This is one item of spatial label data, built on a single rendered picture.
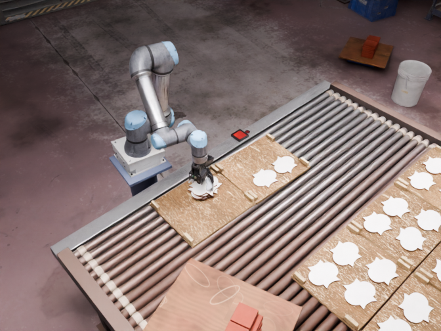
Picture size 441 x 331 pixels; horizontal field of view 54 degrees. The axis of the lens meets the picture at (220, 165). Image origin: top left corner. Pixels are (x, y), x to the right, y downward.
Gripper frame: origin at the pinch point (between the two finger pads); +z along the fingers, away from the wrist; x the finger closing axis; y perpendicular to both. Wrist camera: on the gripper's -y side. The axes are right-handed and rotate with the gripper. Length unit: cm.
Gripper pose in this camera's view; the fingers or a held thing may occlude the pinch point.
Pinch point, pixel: (203, 185)
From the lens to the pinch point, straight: 223.0
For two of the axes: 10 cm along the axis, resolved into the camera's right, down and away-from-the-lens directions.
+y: -4.6, 6.2, -6.3
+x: 8.9, 3.2, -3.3
